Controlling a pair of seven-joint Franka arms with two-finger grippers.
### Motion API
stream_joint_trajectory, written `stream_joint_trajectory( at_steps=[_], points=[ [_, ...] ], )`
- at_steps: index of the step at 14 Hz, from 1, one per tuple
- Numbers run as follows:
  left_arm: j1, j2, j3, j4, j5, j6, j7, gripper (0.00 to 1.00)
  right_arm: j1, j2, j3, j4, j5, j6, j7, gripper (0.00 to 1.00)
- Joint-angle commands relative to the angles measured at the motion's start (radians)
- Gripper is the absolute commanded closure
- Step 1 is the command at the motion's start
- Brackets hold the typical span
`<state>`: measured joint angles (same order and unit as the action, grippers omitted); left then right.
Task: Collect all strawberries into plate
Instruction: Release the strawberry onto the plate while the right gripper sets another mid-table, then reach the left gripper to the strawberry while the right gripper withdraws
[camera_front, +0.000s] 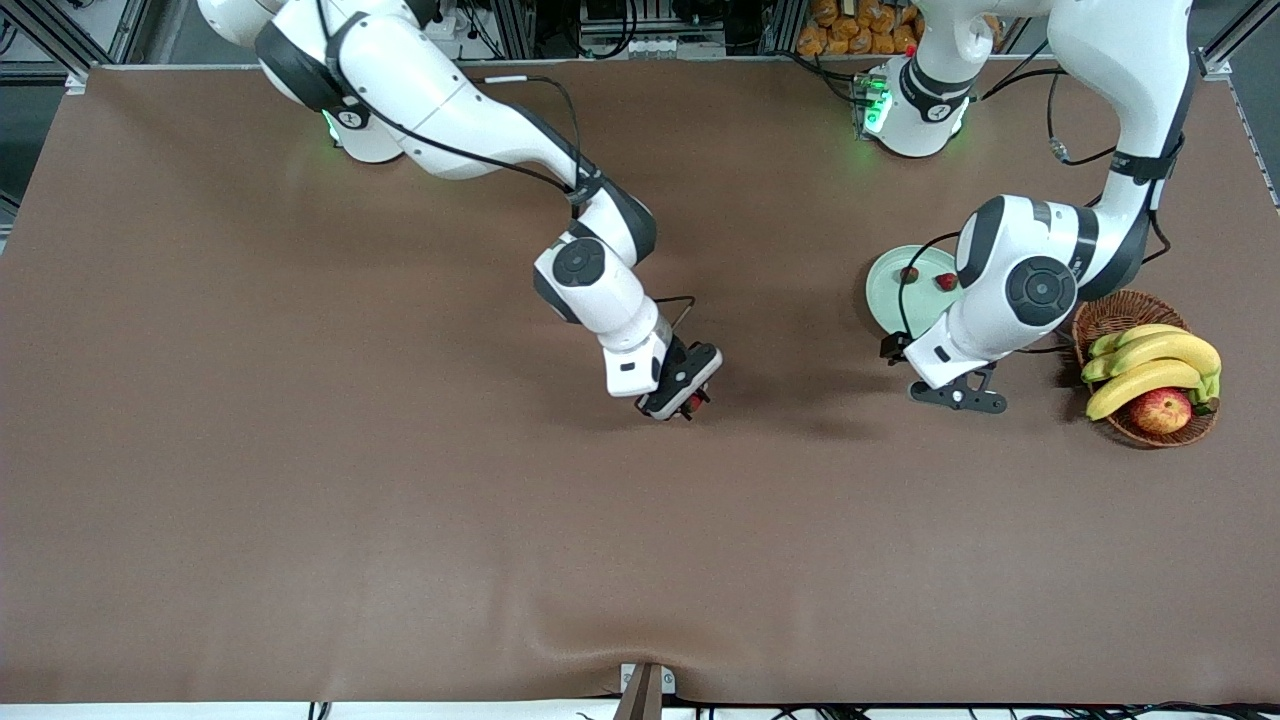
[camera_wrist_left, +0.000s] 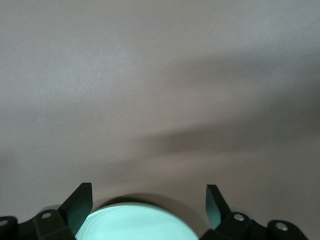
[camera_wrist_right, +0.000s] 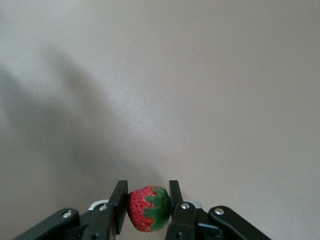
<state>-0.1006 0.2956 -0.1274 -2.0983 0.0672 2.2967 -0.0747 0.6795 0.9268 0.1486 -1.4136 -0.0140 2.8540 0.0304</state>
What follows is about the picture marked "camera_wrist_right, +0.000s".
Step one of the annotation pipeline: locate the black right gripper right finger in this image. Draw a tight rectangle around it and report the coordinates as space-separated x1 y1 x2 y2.
164 179 272 240

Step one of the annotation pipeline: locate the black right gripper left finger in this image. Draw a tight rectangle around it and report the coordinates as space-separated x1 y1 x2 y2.
12 180 129 240

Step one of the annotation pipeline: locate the red strawberry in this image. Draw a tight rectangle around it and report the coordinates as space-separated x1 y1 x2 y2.
126 185 173 233

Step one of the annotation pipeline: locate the brown table cloth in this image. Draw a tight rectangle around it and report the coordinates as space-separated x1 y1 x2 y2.
0 0 320 240

